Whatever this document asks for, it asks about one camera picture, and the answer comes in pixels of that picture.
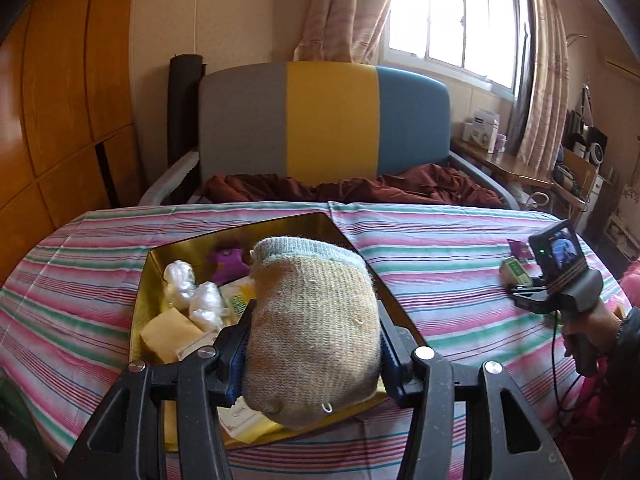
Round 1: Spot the striped bedsheet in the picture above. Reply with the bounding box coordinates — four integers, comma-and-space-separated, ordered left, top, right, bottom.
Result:
0, 201, 626, 480

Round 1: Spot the yellow paper packet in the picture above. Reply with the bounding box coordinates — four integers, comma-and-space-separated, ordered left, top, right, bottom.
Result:
220, 400, 286, 446

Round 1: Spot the grey yellow blue headboard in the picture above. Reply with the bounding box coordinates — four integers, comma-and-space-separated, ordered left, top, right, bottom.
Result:
197, 60, 453, 188

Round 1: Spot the black cable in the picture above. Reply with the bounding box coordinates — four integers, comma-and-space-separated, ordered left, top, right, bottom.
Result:
552, 310, 586, 428

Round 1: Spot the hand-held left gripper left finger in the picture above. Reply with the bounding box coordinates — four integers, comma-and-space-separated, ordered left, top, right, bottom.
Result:
62, 299, 258, 480

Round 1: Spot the cluttered shelf unit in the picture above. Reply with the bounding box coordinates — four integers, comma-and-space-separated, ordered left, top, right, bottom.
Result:
552, 85, 616, 231

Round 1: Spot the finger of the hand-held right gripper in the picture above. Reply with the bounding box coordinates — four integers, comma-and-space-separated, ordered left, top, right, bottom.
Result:
506, 276, 549, 314

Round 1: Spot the white plastic bag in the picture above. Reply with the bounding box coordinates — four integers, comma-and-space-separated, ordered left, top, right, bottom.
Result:
162, 260, 198, 311
189, 281, 232, 333

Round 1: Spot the white bed rail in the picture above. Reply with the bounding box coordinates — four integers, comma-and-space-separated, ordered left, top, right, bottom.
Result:
137, 150, 201, 207

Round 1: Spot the white carton box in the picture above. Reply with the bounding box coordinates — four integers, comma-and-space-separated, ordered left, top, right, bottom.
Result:
462, 109, 501, 151

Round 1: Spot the pink red clothing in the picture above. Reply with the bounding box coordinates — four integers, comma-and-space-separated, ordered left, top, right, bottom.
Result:
575, 260, 640, 480

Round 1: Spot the pink patterned curtain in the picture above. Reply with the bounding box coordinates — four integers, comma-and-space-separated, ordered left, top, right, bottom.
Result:
292, 0, 401, 63
515, 0, 571, 173

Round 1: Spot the dark red blanket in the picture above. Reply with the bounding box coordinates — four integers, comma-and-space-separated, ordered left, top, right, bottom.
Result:
202, 162, 503, 207

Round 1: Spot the grey bed rail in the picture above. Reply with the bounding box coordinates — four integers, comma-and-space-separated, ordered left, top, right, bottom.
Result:
447, 150, 521, 211

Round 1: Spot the purple toy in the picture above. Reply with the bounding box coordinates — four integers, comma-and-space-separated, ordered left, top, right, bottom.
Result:
206, 241, 253, 283

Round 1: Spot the person's right hand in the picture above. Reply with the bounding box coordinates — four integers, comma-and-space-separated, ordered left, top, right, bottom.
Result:
560, 302, 626, 361

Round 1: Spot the gold metal tray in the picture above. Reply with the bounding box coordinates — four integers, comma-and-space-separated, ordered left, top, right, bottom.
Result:
127, 212, 428, 453

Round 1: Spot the black rolled mat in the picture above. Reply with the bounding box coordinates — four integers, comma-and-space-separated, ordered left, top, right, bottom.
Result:
167, 54, 205, 171

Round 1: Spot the wooden wardrobe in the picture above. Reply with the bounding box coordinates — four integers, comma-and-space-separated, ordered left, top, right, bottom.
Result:
0, 0, 146, 281

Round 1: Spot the window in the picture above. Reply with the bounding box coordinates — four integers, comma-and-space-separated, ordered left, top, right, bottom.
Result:
382, 0, 531, 101

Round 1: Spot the beige knitted sock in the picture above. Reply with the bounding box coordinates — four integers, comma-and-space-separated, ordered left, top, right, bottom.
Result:
241, 236, 385, 431

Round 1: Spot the small green box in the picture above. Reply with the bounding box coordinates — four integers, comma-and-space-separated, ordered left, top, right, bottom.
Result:
500, 255, 532, 288

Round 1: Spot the green glass table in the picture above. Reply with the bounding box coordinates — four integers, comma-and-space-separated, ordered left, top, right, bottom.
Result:
0, 365, 56, 480

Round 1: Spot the wooden desk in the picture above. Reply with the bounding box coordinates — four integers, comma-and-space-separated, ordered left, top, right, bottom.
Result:
450, 137, 556, 191

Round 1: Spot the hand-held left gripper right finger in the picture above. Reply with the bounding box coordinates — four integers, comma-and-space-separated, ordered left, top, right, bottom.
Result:
375, 300, 576, 480

